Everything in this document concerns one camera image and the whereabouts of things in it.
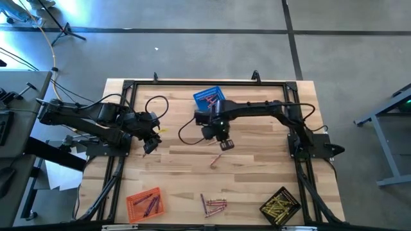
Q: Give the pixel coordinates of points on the grey desk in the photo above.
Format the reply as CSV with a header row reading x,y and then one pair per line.
x,y
25,128
22,179

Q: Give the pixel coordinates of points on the orange crayon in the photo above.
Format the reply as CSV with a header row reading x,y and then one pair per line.
x,y
216,159

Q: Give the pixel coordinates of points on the silver metal bracket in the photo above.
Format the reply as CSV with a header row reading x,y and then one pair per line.
x,y
298,228
118,227

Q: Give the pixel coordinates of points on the blue plastic basket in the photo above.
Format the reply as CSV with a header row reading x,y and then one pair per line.
x,y
200,99

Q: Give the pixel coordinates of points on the black frame clamp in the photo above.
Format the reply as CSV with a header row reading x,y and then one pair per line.
x,y
256,76
155,77

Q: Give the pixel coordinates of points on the orange-red crayon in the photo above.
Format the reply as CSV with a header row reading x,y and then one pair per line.
x,y
216,202

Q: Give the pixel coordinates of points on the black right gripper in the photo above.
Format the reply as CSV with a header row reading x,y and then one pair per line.
x,y
215,131

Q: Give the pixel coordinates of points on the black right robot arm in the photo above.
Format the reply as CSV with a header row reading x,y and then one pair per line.
x,y
257,107

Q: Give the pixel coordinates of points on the black stand leg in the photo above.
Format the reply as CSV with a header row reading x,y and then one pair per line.
x,y
51,154

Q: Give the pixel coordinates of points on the orange plastic basket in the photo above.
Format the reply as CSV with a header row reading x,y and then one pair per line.
x,y
133,215

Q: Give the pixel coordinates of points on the white paper sheets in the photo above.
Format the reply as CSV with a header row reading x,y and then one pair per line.
x,y
61,174

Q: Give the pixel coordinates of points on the black desk device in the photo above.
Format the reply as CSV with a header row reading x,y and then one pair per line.
x,y
4,128

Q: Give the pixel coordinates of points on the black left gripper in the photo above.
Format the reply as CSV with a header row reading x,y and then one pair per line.
x,y
141,126

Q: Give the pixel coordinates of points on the black floor tripod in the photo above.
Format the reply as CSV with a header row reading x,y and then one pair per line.
x,y
65,30

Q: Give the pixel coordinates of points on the grey metal table frame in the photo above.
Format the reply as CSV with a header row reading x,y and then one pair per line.
x,y
386,150

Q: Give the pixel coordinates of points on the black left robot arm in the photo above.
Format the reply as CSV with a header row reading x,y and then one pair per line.
x,y
80,117

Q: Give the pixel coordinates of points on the black desk clamp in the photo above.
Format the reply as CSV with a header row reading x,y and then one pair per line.
x,y
9,96

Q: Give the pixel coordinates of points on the black plastic basket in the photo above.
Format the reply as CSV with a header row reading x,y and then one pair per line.
x,y
283,192

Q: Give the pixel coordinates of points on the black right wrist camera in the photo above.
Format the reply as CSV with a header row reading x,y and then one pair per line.
x,y
202,118

